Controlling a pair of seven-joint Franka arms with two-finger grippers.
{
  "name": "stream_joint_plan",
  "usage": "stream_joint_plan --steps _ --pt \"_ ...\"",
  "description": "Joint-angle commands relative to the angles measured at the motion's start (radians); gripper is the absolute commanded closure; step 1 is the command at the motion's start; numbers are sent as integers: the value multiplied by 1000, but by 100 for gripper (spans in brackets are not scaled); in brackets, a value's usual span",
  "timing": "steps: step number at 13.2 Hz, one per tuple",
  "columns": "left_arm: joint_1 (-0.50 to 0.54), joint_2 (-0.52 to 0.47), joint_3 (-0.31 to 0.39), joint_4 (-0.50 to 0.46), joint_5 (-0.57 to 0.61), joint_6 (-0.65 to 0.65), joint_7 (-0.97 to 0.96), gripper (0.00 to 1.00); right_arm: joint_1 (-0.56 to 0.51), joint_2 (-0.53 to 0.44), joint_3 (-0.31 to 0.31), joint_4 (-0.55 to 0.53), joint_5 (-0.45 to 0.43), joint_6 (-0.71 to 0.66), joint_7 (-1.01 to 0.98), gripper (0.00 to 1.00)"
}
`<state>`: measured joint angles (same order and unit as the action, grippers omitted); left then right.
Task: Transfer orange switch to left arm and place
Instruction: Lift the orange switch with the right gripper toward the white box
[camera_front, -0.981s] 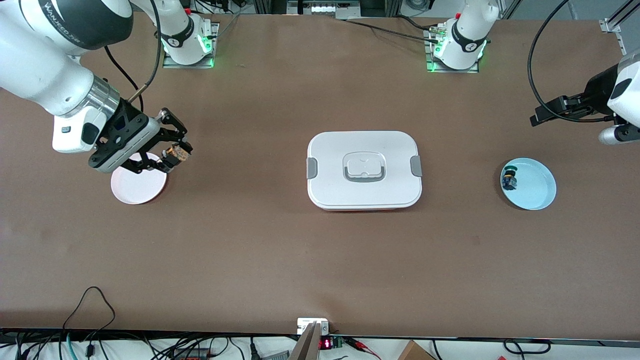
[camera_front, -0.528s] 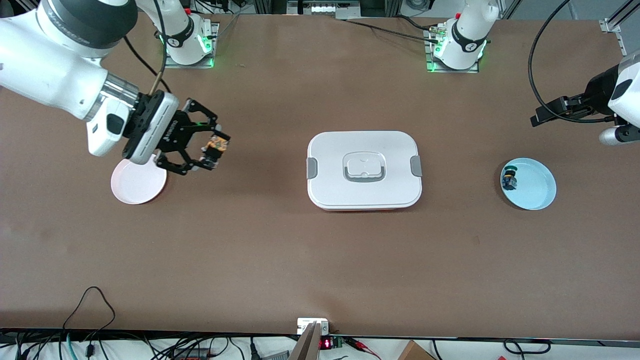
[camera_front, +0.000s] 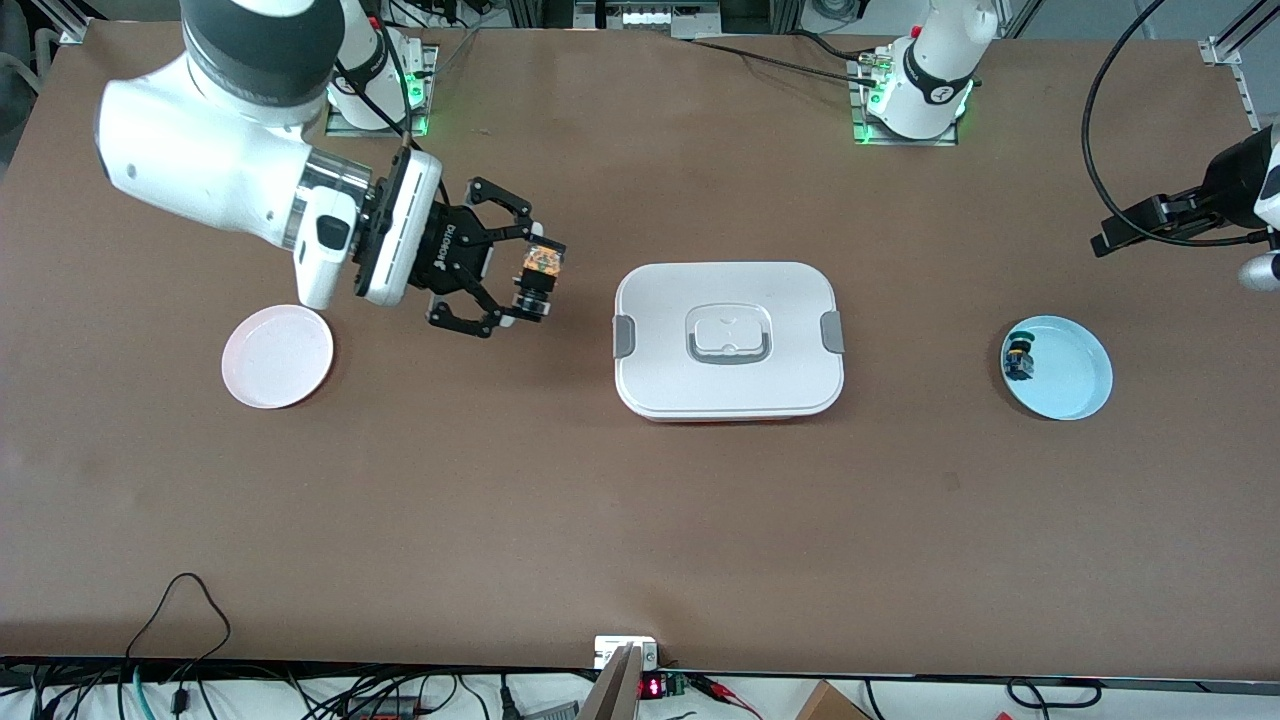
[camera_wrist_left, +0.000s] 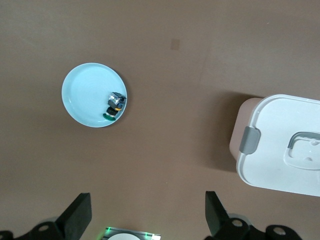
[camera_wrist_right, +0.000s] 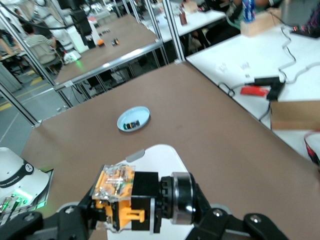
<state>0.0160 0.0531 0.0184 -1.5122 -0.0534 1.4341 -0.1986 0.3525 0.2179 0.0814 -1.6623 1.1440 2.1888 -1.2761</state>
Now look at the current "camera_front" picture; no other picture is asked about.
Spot orange and black switch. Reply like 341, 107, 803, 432
512, 243, 567, 323

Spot white lidded box grey clips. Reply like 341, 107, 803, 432
612, 261, 846, 423

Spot brown cardboard box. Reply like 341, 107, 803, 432
795, 680, 873, 720

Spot light blue round plate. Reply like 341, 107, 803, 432
1000, 315, 1114, 422

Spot pink round plate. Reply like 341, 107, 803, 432
221, 304, 336, 411

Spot white power strip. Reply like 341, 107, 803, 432
573, 0, 723, 33

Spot black device red markings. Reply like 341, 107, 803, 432
345, 693, 426, 720

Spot red and black clip leads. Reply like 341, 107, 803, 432
690, 673, 766, 719

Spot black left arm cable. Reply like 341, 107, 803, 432
1082, 0, 1271, 247

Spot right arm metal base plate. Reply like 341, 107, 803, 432
325, 42, 441, 139

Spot green and black switch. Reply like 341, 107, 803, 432
1003, 328, 1038, 383

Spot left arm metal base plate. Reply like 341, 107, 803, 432
848, 55, 961, 148

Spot black cable lying on table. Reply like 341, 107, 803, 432
685, 36, 883, 89

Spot small white mounting bracket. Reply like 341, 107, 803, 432
594, 636, 659, 669

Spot thin black looped cable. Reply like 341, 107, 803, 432
125, 572, 233, 669

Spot aluminium camera mount bar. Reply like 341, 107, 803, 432
575, 645, 643, 720

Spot black coiled cable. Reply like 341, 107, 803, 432
1005, 678, 1103, 709

